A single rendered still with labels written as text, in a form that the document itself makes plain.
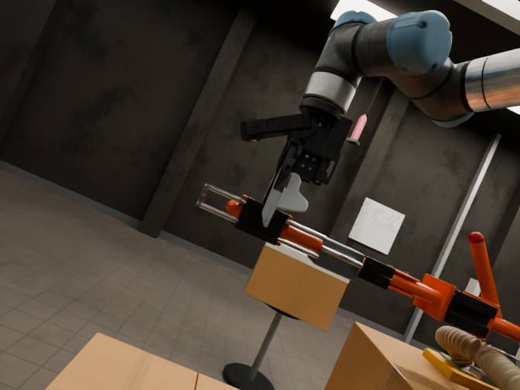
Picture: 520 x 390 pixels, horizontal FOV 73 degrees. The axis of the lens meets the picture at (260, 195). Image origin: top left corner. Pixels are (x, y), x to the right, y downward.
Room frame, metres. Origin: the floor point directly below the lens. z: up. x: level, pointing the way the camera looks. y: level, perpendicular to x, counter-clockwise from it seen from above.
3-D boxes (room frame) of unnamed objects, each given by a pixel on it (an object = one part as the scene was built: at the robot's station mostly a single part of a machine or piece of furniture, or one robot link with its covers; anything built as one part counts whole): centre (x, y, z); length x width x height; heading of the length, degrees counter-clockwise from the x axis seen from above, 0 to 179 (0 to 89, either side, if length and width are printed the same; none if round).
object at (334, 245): (0.57, -0.15, 1.19); 0.07 x 0.07 x 0.04; 3
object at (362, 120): (5.52, -0.99, 2.93); 0.24 x 0.23 x 0.53; 5
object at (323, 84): (0.56, -0.03, 1.42); 0.08 x 0.08 x 0.05
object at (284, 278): (2.51, -0.48, 0.82); 0.60 x 0.40 x 0.40; 87
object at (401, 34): (0.49, -0.11, 1.50); 0.11 x 0.11 x 0.08; 35
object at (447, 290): (0.58, -0.37, 1.20); 0.10 x 0.08 x 0.06; 3
